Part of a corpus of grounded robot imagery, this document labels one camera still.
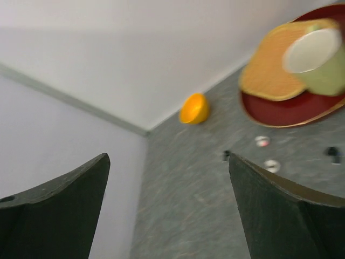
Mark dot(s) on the white clip earbud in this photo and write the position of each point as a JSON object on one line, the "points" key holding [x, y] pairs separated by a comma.
{"points": [[272, 166], [262, 141]]}

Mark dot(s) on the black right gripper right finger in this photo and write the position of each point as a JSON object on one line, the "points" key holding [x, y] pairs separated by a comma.
{"points": [[283, 219]]}

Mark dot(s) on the pale green cup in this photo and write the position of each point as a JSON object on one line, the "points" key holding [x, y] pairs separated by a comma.
{"points": [[317, 60]]}

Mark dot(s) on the orange plastic bowl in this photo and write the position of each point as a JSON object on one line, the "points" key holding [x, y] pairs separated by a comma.
{"points": [[195, 110]]}

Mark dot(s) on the dark red round tray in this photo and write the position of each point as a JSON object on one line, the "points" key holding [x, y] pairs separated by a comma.
{"points": [[301, 110]]}

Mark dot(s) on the woven bamboo tray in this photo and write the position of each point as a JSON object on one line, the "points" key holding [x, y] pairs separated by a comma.
{"points": [[264, 76]]}

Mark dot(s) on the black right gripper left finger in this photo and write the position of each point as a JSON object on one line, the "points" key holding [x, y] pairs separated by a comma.
{"points": [[58, 218]]}

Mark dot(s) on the black earbud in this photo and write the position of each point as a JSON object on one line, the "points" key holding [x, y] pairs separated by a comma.
{"points": [[226, 155], [335, 155]]}

